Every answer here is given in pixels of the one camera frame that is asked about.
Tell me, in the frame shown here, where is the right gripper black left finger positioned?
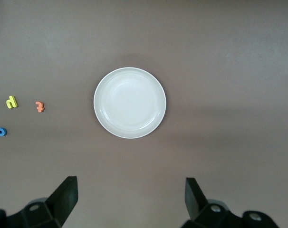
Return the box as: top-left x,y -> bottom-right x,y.
0,176 -> 78,228

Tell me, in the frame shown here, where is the beige round plate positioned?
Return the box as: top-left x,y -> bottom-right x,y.
93,67 -> 167,139

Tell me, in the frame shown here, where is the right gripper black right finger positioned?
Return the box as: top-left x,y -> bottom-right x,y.
181,177 -> 281,228

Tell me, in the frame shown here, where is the yellow letter h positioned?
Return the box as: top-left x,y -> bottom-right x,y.
5,95 -> 18,109

